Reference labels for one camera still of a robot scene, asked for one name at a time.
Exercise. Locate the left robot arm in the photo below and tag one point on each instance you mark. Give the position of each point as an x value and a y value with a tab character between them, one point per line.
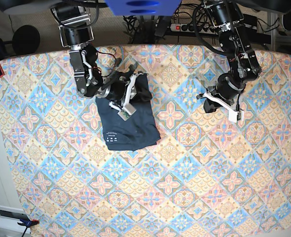
226	19

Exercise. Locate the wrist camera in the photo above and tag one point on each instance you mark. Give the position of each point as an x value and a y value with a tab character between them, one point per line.
235	116
127	111

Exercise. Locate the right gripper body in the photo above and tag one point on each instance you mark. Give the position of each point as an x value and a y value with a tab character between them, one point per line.
116	89

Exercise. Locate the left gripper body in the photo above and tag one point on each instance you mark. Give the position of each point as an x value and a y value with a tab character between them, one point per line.
228	87

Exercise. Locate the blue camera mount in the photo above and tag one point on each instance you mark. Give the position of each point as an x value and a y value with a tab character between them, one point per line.
143	7

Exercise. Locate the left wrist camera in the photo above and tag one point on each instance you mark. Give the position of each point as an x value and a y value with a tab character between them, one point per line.
235	116

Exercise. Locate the patterned tile tablecloth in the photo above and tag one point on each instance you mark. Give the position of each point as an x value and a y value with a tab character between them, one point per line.
206	176

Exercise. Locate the blue orange clamp bottom left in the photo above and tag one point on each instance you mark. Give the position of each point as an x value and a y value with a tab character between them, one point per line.
24	223

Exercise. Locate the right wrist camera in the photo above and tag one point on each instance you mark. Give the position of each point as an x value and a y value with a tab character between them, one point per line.
127	111

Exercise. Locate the white floor vent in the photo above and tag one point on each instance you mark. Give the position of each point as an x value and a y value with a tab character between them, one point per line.
10	217

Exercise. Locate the white power strip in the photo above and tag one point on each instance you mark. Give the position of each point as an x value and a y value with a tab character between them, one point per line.
188	28

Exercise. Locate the dark navy t-shirt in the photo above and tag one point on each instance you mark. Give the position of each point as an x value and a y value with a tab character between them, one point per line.
137	132

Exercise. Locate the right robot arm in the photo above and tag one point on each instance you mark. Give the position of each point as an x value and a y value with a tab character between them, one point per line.
75	20

